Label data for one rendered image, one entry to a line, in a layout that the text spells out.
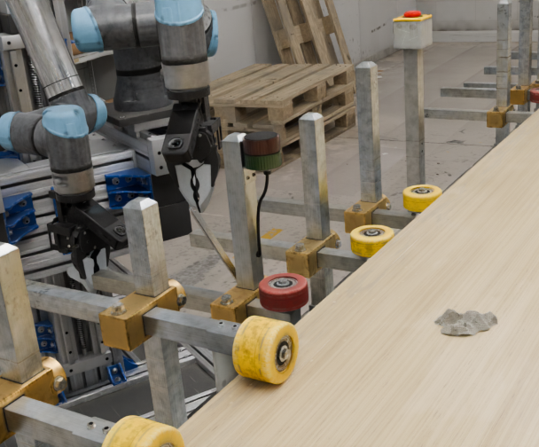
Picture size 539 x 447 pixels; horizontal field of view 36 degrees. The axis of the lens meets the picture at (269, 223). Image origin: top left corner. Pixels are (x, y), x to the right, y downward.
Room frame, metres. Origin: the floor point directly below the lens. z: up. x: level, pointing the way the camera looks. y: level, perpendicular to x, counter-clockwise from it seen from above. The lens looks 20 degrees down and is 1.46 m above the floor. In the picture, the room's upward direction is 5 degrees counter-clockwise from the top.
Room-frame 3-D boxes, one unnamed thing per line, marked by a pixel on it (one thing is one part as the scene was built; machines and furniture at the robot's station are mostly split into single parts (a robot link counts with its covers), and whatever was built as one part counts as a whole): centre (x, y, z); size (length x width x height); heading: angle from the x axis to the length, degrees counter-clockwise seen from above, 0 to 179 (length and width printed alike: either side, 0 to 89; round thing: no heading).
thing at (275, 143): (1.27, 0.00, 1.13); 0.06 x 0.06 x 0.02
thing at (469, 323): (1.03, -0.26, 0.91); 0.09 x 0.07 x 0.02; 84
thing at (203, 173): (1.34, 0.10, 1.04); 0.06 x 0.03 x 0.09; 167
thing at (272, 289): (1.21, -0.01, 0.85); 0.08 x 0.08 x 0.11
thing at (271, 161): (1.27, 0.00, 1.10); 0.06 x 0.06 x 0.02
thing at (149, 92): (2.10, 0.30, 1.09); 0.15 x 0.15 x 0.10
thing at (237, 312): (1.28, 0.05, 0.85); 0.13 x 0.06 x 0.05; 147
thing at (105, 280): (1.32, 0.15, 0.84); 0.43 x 0.03 x 0.04; 57
